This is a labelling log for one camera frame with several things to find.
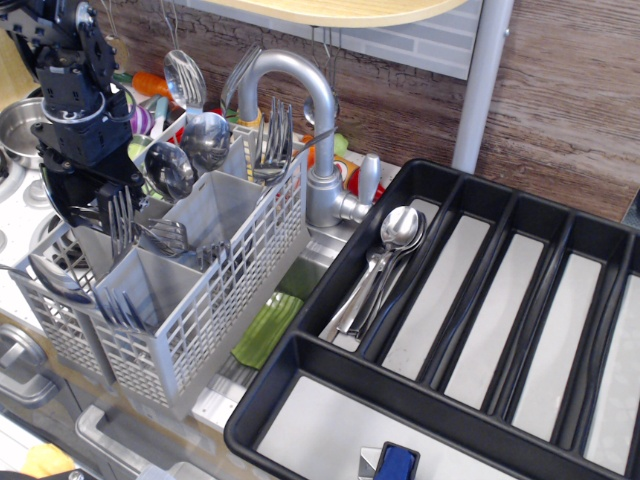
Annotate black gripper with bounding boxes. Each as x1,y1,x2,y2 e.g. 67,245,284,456
30,92,147,235

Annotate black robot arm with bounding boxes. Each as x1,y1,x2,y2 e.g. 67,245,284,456
1,1,144,233

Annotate upright fork basket left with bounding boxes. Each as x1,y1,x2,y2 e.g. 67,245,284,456
107,186,136,264

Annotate steel spoon front of pair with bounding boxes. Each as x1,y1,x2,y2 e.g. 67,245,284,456
144,142,196,200

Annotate fork in basket middle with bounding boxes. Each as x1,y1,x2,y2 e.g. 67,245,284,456
133,218,190,256

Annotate spoon at basket left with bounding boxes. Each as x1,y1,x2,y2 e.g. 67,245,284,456
1,254,95,306

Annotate steel spoon behind pair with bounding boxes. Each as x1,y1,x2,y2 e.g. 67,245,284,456
180,112,231,176

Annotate grey plastic cutlery basket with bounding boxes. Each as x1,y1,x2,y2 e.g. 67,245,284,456
10,113,310,422

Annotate forks at basket front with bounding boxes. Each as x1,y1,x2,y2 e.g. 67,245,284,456
93,288,155,334

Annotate large spoon at basket back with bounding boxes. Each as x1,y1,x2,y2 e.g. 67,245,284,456
164,50,206,121

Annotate fork cluster basket right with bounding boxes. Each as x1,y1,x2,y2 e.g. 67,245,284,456
252,97,293,187

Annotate top steel spoon in tray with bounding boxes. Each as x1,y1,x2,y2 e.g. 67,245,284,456
320,206,421,342

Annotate black plastic cutlery tray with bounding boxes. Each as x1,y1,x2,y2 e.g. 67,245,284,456
224,159,639,479

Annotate purple striped toy egg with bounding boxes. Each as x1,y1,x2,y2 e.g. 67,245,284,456
130,105,154,135

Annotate steel pot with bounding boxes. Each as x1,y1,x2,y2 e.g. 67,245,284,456
1,97,46,170

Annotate orange toy carrot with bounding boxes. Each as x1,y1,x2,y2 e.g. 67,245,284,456
132,71,171,99

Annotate tall fork near faucet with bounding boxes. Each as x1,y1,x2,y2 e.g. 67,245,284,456
219,43,262,121

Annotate silver toy faucet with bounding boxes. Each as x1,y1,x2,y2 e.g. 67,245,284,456
237,49,372,228

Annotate wooden shelf board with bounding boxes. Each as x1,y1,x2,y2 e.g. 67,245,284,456
208,0,465,28

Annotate blue sponge block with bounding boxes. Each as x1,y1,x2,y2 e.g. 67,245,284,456
358,441,420,480

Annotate silver faucet handle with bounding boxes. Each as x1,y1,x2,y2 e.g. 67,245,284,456
358,153,381,205

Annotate grey metal post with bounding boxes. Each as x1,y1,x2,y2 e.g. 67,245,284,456
452,0,515,174

